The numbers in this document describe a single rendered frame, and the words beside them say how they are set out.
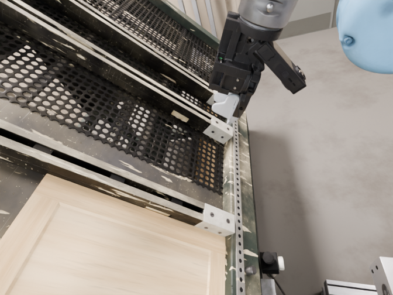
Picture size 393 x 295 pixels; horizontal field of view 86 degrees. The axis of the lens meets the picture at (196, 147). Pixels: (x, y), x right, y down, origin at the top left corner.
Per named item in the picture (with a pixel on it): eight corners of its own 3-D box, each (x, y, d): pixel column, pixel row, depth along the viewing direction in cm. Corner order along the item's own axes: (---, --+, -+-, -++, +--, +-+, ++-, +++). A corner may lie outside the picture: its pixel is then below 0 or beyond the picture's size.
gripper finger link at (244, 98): (232, 105, 44) (247, 68, 38) (240, 107, 45) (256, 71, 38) (230, 120, 41) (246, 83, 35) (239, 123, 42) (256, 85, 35)
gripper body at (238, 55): (212, 71, 43) (230, 4, 34) (252, 82, 44) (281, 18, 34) (206, 92, 38) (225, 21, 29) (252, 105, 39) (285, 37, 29)
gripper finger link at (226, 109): (207, 117, 48) (218, 83, 41) (233, 124, 48) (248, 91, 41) (206, 127, 46) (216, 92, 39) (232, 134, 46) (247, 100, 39)
